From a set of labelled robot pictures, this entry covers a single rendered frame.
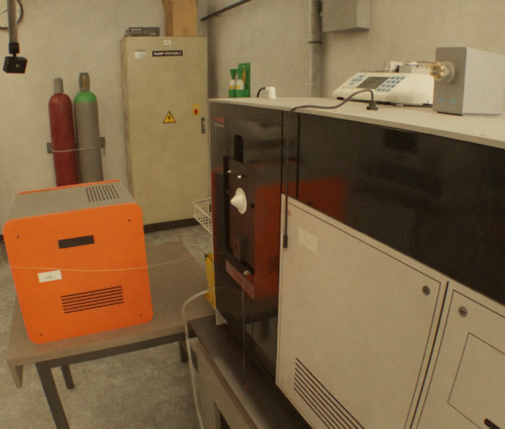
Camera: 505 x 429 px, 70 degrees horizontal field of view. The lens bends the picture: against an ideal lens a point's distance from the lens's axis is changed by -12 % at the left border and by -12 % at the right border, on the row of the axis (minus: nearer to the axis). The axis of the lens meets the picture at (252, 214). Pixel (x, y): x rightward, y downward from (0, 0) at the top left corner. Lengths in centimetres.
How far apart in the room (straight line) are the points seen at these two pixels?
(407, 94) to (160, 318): 105
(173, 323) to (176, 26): 317
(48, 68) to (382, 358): 401
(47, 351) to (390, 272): 110
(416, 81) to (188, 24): 330
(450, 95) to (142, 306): 110
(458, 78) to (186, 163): 355
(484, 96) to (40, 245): 119
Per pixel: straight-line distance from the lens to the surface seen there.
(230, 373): 115
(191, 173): 416
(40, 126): 428
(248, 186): 93
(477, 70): 81
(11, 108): 430
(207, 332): 130
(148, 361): 241
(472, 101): 81
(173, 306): 151
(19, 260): 130
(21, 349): 143
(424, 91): 105
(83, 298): 135
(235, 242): 102
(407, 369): 59
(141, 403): 216
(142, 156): 401
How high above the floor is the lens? 148
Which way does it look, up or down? 18 degrees down
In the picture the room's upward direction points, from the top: straight up
